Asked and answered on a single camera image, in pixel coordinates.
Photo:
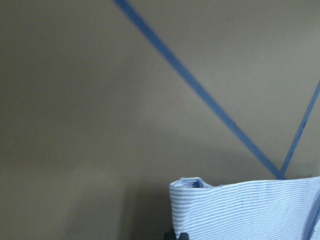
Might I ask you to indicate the blue striped button shirt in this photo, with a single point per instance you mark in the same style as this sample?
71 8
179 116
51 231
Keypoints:
251 210

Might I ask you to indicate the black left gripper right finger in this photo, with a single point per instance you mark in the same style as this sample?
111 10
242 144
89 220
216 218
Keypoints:
183 236

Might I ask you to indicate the blue tape grid lines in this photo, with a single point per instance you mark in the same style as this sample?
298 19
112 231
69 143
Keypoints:
280 174

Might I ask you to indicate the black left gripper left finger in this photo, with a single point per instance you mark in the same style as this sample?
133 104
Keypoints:
169 236

